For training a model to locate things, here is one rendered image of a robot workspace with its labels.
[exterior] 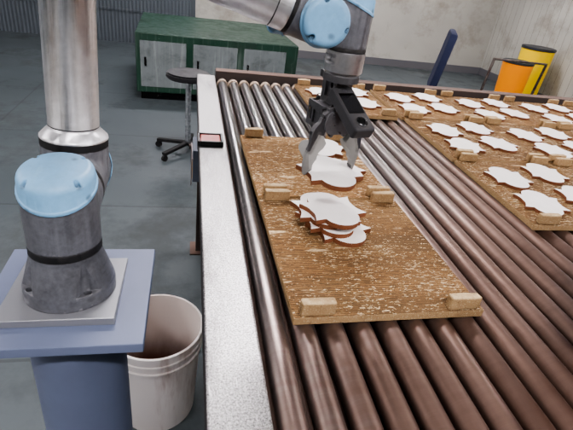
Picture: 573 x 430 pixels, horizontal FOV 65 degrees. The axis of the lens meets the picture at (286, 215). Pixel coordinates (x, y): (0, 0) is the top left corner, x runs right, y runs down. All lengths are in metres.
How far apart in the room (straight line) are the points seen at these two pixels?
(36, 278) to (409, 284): 0.65
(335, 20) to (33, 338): 0.67
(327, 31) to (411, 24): 7.94
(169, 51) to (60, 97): 4.05
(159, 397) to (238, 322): 0.86
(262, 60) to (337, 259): 4.18
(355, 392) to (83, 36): 0.69
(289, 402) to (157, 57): 4.45
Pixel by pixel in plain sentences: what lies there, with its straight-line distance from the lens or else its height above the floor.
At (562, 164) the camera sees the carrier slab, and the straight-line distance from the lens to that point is 1.80.
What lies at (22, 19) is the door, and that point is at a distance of 8.20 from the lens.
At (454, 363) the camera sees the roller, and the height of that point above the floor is 0.91.
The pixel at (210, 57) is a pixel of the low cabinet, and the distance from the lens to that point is 4.90.
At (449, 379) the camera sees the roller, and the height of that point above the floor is 0.92.
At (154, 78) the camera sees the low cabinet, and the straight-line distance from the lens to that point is 4.95.
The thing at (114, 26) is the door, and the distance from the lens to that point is 7.91.
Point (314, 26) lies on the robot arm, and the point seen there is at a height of 1.35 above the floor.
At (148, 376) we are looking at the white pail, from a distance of 1.49.
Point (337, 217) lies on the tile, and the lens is 0.94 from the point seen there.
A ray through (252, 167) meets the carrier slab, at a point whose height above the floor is 0.94.
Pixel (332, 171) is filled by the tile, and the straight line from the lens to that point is 0.96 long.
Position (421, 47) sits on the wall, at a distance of 8.80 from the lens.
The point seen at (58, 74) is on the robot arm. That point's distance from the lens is 0.85.
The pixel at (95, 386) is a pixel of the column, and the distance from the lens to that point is 0.97.
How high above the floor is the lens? 1.43
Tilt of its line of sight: 29 degrees down
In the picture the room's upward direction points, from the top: 8 degrees clockwise
